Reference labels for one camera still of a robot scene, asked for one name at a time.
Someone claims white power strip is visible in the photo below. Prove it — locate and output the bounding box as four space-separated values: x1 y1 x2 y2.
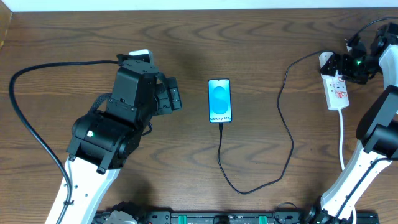
320 70 349 111

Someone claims blue Galaxy smartphone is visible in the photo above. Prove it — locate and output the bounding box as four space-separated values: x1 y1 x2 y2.
208 78 233 123

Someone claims black charger cable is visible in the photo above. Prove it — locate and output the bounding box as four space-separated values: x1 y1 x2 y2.
216 49 326 195

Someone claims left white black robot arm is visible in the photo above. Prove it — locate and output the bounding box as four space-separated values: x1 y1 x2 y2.
46 59 182 223

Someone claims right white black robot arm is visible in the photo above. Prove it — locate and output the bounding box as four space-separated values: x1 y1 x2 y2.
304 22 397 223

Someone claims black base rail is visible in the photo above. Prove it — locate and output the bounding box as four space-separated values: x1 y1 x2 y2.
93 202 380 224

